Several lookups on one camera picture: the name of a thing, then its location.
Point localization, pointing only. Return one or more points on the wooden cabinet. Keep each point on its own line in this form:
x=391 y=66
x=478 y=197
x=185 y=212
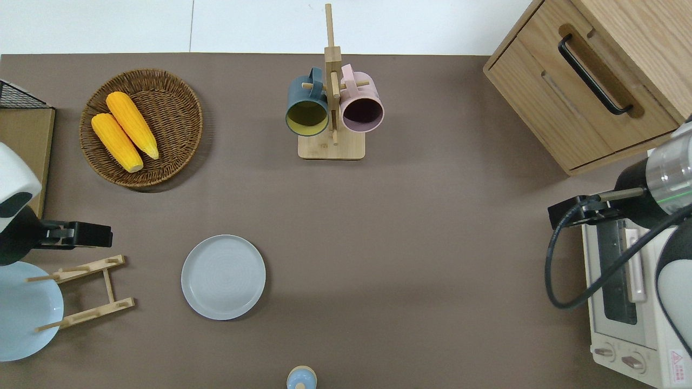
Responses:
x=540 y=102

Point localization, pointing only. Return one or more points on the yellow corn cob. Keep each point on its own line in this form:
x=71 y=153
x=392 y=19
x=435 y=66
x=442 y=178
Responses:
x=116 y=142
x=132 y=124

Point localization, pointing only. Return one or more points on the gray plate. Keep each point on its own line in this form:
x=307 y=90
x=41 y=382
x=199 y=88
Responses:
x=223 y=277

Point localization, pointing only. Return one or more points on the brown table mat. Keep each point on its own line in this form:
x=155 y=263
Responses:
x=405 y=243

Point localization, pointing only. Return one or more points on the light blue plate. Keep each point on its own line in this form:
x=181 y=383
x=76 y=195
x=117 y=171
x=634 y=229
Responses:
x=24 y=313

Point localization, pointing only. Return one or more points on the cream toaster oven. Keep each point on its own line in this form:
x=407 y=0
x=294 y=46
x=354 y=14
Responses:
x=600 y=329

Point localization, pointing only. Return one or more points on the brown wicker basket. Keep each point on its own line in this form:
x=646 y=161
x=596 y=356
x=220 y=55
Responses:
x=173 y=113

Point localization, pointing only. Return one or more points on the wooden plate rack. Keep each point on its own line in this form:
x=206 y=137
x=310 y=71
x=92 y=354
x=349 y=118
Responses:
x=111 y=285

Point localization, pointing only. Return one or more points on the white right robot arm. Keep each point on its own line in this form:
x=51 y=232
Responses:
x=670 y=178

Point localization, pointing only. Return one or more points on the wooden mug tree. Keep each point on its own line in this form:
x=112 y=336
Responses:
x=332 y=148

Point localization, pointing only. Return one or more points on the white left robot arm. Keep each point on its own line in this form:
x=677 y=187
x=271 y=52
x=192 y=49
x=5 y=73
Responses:
x=13 y=178

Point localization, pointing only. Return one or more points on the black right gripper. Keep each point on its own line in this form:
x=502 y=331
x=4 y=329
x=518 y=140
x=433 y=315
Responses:
x=565 y=212

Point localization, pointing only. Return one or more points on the pink mug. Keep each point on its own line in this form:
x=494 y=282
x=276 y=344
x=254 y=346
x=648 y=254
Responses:
x=365 y=94

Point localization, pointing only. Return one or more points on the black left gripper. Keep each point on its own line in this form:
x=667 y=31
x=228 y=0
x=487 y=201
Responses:
x=92 y=235

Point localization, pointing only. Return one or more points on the dark blue mug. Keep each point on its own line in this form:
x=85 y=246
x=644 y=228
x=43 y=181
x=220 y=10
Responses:
x=303 y=97

